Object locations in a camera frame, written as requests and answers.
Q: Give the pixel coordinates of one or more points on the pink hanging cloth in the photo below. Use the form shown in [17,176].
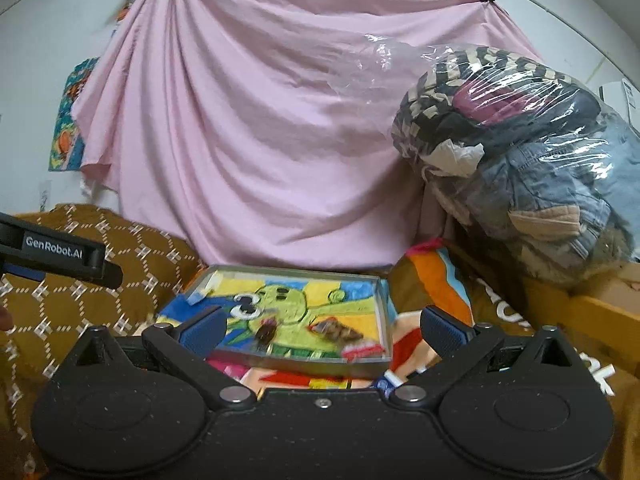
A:
[250,135]

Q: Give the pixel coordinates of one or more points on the small dark snack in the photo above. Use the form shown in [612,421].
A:
[266,335]

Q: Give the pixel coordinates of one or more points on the colourful wall poster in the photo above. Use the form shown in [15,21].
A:
[65,130]

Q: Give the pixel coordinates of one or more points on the colourful cartoon drawing sheet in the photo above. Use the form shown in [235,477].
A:
[300,305]

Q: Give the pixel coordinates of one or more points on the wooden bed frame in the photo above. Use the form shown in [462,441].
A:
[600,320]

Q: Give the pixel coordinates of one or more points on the red and white snack packet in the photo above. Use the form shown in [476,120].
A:
[362,351]

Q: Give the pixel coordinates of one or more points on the clear plastic bag of clothes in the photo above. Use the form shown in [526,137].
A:
[525,160]

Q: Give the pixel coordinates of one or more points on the brown patterned blanket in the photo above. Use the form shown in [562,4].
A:
[75,310]

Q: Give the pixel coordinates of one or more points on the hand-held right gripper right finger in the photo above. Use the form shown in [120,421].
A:
[442,332]

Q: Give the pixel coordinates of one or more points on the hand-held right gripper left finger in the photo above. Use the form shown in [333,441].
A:
[205,332]

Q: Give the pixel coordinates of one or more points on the white wall unit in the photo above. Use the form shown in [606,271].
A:
[617,95]

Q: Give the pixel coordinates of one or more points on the silver metal tray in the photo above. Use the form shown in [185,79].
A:
[325,367]

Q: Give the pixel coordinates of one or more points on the colourful printed blanket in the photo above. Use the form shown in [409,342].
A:
[450,285]

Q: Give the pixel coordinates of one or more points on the brown snack packet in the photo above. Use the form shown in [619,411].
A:
[335,330]

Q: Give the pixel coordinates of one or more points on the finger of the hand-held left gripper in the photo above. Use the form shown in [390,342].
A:
[22,272]

